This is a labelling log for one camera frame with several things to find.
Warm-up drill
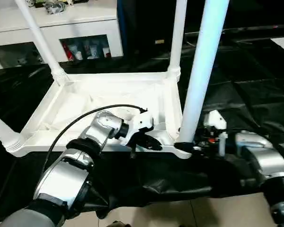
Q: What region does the blue white printed mug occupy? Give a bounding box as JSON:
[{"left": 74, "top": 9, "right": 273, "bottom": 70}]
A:
[{"left": 86, "top": 44, "right": 99, "bottom": 59}]

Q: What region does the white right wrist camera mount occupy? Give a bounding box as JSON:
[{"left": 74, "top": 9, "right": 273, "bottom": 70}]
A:
[{"left": 202, "top": 110, "right": 228, "bottom": 157}]

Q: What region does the black backdrop cloth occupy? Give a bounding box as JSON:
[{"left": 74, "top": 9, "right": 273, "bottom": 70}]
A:
[{"left": 126, "top": 0, "right": 284, "bottom": 52}]

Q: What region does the silver bowl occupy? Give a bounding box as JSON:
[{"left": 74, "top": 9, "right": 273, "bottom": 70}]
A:
[{"left": 44, "top": 1, "right": 67, "bottom": 15}]

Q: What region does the red bottle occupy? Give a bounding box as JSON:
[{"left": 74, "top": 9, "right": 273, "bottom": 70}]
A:
[{"left": 62, "top": 41, "right": 73, "bottom": 61}]

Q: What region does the white glass-door cabinet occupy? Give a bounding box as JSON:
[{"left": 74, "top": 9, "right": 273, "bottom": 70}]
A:
[{"left": 0, "top": 0, "right": 124, "bottom": 70}]

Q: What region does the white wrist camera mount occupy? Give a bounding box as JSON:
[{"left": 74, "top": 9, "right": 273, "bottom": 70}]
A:
[
  {"left": 202, "top": 110, "right": 228, "bottom": 157},
  {"left": 119, "top": 109, "right": 156, "bottom": 147}
]

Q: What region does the black mat cloth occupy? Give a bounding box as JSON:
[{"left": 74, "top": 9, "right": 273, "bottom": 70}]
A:
[{"left": 0, "top": 37, "right": 284, "bottom": 219}]

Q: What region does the white plastic table leg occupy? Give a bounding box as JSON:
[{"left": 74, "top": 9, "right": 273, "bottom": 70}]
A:
[
  {"left": 175, "top": 0, "right": 231, "bottom": 148},
  {"left": 0, "top": 110, "right": 23, "bottom": 156},
  {"left": 14, "top": 0, "right": 71, "bottom": 87},
  {"left": 168, "top": 0, "right": 188, "bottom": 82}
]

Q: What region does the white plastic table top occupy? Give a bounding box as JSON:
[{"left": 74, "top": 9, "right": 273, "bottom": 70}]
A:
[{"left": 6, "top": 68, "right": 192, "bottom": 159}]

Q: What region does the dark blue vertical panel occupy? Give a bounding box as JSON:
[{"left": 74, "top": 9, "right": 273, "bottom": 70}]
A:
[{"left": 116, "top": 0, "right": 128, "bottom": 56}]

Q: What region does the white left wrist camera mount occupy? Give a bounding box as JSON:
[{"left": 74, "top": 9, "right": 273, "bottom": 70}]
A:
[{"left": 119, "top": 109, "right": 156, "bottom": 147}]

